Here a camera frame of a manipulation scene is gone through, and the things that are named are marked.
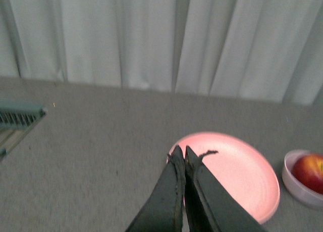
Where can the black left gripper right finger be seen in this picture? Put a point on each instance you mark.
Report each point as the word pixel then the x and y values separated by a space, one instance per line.
pixel 209 207

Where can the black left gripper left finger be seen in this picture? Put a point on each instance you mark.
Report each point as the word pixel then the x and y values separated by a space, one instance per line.
pixel 163 210

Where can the light pink bowl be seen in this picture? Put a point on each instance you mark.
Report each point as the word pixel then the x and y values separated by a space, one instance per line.
pixel 299 191

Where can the red yellow apple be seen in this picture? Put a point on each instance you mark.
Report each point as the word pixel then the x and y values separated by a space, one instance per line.
pixel 308 171

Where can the pink round plate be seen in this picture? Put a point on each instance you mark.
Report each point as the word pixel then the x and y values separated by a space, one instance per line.
pixel 241 169

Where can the white pleated curtain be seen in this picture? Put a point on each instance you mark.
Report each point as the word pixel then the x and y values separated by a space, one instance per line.
pixel 268 50

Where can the grey slotted metal rail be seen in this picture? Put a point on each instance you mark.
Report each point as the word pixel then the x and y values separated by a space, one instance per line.
pixel 17 120

